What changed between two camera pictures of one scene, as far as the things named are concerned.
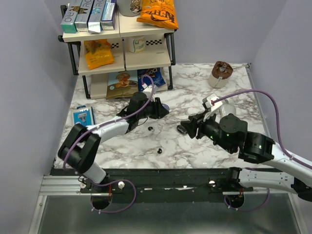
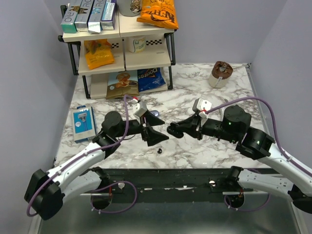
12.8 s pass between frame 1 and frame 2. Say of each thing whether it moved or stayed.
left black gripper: moved
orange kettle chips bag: stayed
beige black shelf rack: stayed
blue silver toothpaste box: stayed
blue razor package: stayed
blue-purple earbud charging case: moved
